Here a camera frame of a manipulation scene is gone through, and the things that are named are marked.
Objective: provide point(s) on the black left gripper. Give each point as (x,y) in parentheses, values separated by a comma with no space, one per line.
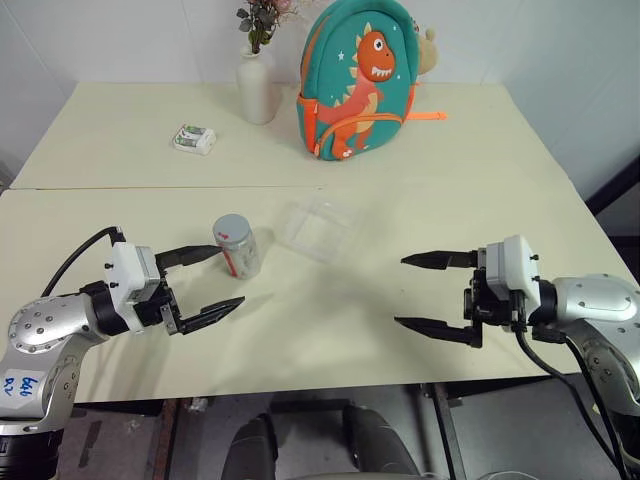
(152,312)

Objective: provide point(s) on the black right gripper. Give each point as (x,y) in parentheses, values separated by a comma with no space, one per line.
(492,310)

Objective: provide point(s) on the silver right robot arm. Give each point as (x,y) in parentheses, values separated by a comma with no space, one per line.
(600,310)

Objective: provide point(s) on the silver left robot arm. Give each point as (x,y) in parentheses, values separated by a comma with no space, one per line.
(37,325)

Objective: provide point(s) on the clear jar grey lid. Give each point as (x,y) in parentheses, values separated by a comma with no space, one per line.
(242,260)

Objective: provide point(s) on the clear plastic tray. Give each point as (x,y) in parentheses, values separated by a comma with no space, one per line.
(320,230)

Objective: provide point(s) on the white battery pack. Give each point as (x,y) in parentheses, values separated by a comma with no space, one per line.
(194,140)

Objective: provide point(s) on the dark rounded shape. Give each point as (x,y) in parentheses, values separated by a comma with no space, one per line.
(375,445)
(252,450)

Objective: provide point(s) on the black furniture edge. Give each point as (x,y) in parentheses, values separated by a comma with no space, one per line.
(617,187)

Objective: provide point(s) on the white ceramic vase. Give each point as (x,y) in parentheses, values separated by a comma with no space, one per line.
(256,85)

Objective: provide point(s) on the teal dinosaur backpack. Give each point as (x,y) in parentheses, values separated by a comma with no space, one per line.
(360,100)

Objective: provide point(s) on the beige plush toy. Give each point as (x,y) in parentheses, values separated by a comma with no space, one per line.
(427,52)

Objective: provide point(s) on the dried flower bouquet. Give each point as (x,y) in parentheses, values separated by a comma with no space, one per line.
(257,20)

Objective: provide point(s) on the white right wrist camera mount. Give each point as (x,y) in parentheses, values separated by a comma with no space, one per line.
(515,265)

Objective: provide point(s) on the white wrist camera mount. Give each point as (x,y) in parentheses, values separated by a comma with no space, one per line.
(515,265)
(122,270)

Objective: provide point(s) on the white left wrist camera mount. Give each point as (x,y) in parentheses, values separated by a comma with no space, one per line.
(122,270)

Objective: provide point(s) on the black table frame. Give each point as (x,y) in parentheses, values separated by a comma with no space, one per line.
(450,430)

